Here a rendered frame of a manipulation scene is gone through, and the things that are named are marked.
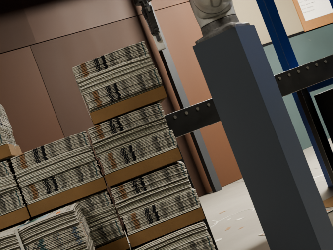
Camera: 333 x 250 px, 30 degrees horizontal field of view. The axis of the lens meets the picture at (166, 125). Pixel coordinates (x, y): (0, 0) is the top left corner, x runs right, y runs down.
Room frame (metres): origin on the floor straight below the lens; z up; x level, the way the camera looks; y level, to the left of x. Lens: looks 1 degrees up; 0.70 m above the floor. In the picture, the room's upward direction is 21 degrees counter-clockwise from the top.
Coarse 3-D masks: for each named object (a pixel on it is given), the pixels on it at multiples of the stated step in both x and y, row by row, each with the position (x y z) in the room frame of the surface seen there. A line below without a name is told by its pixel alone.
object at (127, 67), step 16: (128, 48) 2.27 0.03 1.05; (144, 48) 2.27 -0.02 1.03; (80, 64) 2.24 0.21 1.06; (96, 64) 2.25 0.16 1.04; (112, 64) 2.26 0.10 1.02; (128, 64) 2.26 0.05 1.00; (144, 64) 2.26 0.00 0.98; (80, 80) 2.24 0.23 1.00; (96, 80) 2.24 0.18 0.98; (112, 80) 2.25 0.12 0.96; (128, 80) 2.25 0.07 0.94; (144, 80) 2.26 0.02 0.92; (160, 80) 2.26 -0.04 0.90; (96, 96) 2.24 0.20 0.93; (112, 96) 2.24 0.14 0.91; (128, 96) 2.26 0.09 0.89; (128, 112) 2.27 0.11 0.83
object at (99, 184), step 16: (144, 160) 2.24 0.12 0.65; (160, 160) 2.25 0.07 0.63; (176, 160) 2.25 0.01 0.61; (112, 176) 2.23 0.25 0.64; (128, 176) 2.23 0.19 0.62; (64, 192) 2.21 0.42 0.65; (80, 192) 2.21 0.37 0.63; (32, 208) 2.19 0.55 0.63; (48, 208) 2.20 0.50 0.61; (0, 224) 2.18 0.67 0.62; (160, 224) 2.24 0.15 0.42; (176, 224) 2.25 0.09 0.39; (144, 240) 2.23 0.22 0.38
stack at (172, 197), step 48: (48, 144) 2.21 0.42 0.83; (96, 144) 2.23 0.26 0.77; (144, 144) 2.25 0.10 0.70; (0, 192) 2.18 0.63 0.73; (48, 192) 2.20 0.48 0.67; (96, 192) 2.23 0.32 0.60; (144, 192) 2.24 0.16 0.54; (192, 192) 2.26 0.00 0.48; (96, 240) 2.22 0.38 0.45; (192, 240) 2.25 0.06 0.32
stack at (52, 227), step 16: (64, 208) 2.05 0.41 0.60; (80, 208) 2.17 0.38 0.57; (32, 224) 1.90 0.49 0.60; (48, 224) 1.91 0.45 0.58; (64, 224) 1.92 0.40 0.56; (80, 224) 1.92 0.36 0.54; (0, 240) 1.89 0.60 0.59; (16, 240) 1.90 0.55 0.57; (32, 240) 1.90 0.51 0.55; (48, 240) 1.91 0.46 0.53; (64, 240) 1.91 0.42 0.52; (80, 240) 1.92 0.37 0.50
